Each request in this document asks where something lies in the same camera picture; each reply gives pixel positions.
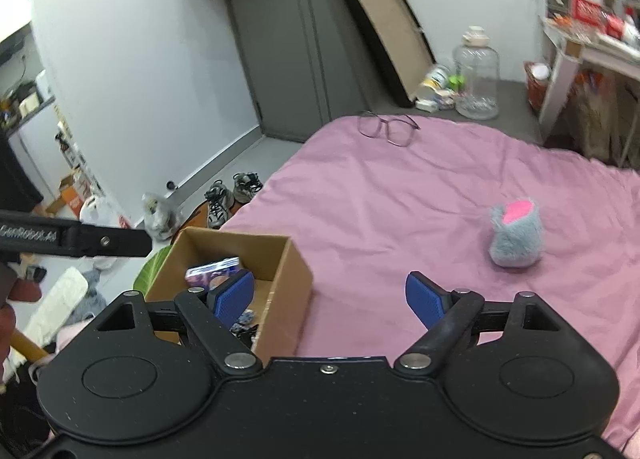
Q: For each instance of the brown cardboard box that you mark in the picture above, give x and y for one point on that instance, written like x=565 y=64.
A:
x=295 y=289

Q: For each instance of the white desk dark top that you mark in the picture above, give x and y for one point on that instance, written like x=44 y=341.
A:
x=565 y=69

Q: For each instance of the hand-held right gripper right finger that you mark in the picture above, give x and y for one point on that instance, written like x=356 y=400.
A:
x=425 y=300

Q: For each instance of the dark-framed eyeglasses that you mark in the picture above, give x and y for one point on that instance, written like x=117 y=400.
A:
x=390 y=131

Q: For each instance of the white fluffy cloth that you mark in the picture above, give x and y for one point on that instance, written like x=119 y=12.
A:
x=55 y=304

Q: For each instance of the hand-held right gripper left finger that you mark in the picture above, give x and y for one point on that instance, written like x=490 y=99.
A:
x=232 y=296

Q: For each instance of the white can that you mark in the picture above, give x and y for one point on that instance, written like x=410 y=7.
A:
x=434 y=83

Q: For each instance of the small white box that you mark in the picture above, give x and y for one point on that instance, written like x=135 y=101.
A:
x=427 y=105

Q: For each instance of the grey door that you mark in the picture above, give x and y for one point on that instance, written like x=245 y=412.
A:
x=295 y=49

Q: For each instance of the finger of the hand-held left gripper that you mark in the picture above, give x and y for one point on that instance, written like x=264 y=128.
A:
x=110 y=240

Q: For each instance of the grey plastic bag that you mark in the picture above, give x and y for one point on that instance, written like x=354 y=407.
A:
x=161 y=216

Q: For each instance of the green leaf cartoon mat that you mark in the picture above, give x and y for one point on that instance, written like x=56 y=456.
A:
x=150 y=274

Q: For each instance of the white shelf unit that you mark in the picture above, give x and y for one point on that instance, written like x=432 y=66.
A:
x=30 y=139

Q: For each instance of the red flask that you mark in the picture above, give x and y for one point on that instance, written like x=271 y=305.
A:
x=537 y=86

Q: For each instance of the person's left hand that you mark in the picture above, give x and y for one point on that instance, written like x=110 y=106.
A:
x=25 y=291

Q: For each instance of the pink bed sheet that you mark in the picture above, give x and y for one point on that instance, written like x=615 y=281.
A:
x=425 y=189

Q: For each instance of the large clear water jug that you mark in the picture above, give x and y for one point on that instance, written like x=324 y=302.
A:
x=476 y=79

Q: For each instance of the grey plush toy pink patch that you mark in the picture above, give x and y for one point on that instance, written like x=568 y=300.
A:
x=517 y=239

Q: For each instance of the white plastic bag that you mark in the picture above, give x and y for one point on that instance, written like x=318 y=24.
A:
x=102 y=213

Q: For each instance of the yellow wooden stick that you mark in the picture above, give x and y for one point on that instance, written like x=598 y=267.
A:
x=30 y=346

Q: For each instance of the black shallow cardboard tray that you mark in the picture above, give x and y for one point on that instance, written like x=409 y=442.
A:
x=390 y=29

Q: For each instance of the grey sneaker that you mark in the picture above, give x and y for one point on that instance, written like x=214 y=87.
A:
x=246 y=187
x=220 y=206

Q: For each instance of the purple printed packet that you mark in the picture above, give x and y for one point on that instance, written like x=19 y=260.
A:
x=210 y=273

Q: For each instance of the small green cup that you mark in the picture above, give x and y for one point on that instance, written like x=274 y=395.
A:
x=455 y=82

